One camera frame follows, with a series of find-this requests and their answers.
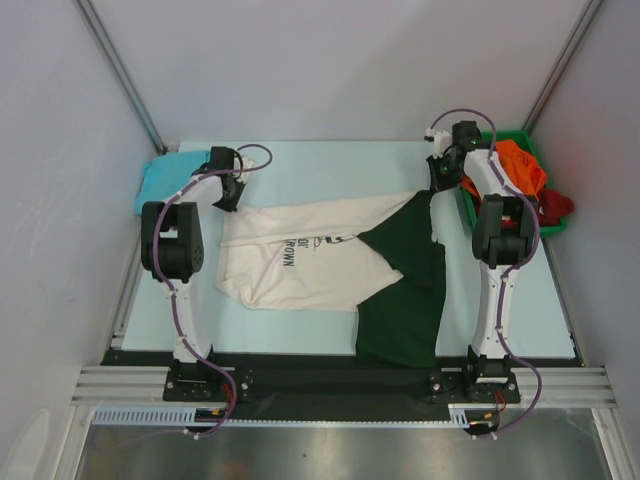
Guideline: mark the right aluminium side rail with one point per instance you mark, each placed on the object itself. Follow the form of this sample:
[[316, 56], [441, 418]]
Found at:
[[560, 287]]

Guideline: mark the left aluminium corner post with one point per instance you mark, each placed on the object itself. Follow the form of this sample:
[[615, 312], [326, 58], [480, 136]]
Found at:
[[107, 48]]

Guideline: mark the folded teal t-shirt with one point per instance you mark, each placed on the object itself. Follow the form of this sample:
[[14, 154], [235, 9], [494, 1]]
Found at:
[[165, 175]]

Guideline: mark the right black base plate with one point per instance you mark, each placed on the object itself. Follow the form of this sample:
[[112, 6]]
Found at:
[[457, 386]]

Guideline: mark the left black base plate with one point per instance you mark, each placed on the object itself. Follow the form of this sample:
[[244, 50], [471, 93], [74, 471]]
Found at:
[[191, 383]]

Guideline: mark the white and green t-shirt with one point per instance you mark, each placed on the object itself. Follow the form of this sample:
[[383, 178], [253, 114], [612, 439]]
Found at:
[[377, 257]]

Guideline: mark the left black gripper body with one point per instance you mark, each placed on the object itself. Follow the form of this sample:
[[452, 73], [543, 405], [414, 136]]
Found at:
[[237, 186]]

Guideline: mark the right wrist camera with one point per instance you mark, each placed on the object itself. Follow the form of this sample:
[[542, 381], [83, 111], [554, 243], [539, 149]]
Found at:
[[440, 140]]

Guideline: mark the right aluminium corner post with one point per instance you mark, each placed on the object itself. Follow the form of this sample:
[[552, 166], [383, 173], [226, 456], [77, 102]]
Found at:
[[578, 34]]

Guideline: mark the aluminium side rail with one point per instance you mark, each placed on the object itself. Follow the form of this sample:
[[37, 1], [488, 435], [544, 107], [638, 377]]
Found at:
[[560, 287], [126, 300]]

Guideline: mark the aluminium front rail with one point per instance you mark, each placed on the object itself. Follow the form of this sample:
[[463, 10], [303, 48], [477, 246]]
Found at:
[[547, 388]]

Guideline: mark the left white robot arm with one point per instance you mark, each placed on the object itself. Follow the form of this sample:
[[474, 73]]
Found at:
[[173, 251]]

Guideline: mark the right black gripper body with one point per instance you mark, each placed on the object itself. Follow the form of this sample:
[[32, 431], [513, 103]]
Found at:
[[441, 178]]

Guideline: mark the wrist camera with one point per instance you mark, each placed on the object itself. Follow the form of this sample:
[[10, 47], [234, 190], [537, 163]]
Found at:
[[440, 140], [242, 165]]

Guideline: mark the green plastic bin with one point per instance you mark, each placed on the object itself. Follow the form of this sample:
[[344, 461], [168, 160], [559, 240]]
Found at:
[[523, 140]]

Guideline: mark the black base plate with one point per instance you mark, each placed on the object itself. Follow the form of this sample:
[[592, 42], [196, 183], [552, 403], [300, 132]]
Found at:
[[457, 386], [191, 383]]

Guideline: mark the left aluminium side rail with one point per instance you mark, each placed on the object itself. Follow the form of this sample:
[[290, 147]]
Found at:
[[126, 300]]

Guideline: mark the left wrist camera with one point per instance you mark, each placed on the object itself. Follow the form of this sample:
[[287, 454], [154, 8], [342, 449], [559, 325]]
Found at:
[[242, 165]]

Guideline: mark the red t-shirt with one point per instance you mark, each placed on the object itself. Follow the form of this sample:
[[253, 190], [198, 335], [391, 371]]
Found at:
[[553, 207]]

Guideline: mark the aluminium corner post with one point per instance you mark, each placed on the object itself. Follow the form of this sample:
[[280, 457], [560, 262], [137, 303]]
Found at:
[[578, 34], [107, 48]]

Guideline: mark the orange t-shirt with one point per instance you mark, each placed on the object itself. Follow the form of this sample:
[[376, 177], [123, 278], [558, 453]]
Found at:
[[519, 170]]

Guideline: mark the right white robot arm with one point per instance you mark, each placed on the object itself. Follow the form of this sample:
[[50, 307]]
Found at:
[[504, 239]]

